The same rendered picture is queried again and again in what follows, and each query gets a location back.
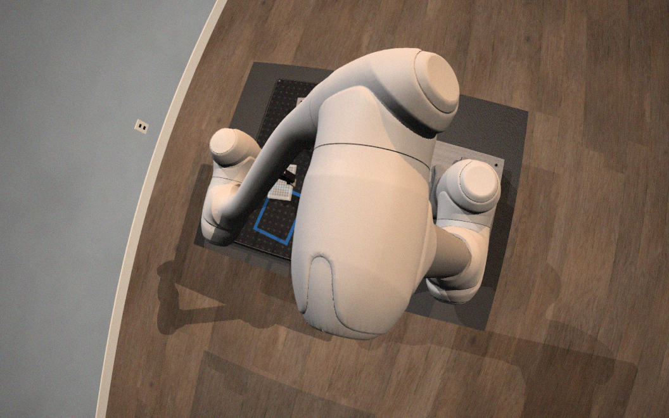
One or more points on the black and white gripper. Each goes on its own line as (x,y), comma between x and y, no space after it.
(289,178)

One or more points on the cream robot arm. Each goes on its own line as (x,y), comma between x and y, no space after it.
(364,235)

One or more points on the blue tape outline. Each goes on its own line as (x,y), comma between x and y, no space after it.
(270,235)

